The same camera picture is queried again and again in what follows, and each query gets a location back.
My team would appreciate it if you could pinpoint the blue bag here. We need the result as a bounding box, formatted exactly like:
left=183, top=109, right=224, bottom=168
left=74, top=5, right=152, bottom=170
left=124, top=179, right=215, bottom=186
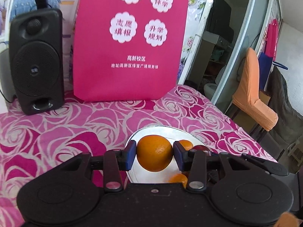
left=258, top=52, right=273, bottom=91

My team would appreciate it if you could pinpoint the white plate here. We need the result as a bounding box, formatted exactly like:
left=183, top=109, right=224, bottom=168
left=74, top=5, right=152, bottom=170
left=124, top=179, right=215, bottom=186
left=125, top=125, right=215, bottom=185

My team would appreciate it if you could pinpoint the blue bedding poster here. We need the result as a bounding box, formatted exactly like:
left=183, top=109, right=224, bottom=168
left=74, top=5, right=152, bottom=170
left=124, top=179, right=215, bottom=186
left=9, top=0, right=78, bottom=23

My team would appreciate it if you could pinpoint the large orange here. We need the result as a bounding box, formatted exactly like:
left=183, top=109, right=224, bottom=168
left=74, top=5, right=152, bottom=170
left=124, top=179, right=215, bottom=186
left=137, top=135, right=174, bottom=173

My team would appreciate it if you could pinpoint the black microphone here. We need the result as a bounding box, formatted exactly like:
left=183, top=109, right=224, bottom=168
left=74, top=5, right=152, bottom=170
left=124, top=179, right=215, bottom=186
left=34, top=0, right=52, bottom=10

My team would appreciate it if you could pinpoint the dark red apple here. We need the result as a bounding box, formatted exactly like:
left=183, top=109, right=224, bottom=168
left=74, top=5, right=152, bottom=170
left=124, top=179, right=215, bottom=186
left=192, top=145, right=211, bottom=156

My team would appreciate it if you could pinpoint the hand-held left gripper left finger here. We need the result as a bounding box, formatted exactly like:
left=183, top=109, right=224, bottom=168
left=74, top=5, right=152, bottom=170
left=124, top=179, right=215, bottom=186
left=53, top=140, right=137, bottom=193

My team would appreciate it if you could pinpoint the white bucket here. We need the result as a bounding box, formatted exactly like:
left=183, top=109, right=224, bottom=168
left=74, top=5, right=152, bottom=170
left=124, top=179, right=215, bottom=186
left=204, top=82, right=219, bottom=98

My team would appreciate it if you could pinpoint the white sliding door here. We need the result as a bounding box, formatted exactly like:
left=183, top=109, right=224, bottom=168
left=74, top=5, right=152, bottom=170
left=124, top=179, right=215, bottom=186
left=185, top=0, right=284, bottom=114

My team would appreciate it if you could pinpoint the magenta printed bag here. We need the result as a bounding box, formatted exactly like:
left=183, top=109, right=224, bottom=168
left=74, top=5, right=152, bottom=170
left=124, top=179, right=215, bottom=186
left=72, top=0, right=190, bottom=103

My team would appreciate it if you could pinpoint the chair with orange cover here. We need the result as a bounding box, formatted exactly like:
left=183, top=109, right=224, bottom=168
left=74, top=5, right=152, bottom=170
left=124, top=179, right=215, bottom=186
left=232, top=47, right=279, bottom=131

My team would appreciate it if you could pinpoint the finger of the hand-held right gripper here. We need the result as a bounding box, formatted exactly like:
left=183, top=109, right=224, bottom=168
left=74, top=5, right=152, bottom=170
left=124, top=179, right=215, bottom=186
left=241, top=153, right=289, bottom=176

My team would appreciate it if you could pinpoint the dark grey jacket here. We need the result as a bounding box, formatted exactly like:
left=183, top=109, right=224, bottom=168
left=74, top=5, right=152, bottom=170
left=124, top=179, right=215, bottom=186
left=267, top=66, right=303, bottom=152

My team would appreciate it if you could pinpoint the pink rose printed tablecloth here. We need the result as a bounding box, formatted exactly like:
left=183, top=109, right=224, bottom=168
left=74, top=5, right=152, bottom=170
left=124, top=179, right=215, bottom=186
left=0, top=85, right=277, bottom=227

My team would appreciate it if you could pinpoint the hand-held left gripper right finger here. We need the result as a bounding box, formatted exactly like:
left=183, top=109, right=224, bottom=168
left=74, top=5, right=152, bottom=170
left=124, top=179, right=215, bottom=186
left=173, top=141, right=259, bottom=192

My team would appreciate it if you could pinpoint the hanging pink bag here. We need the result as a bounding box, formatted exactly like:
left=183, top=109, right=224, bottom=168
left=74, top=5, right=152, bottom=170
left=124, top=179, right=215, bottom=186
left=263, top=19, right=281, bottom=63

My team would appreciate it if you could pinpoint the black speaker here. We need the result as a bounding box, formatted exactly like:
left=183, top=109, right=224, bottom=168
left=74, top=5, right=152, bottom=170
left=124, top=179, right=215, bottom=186
left=9, top=8, right=65, bottom=116

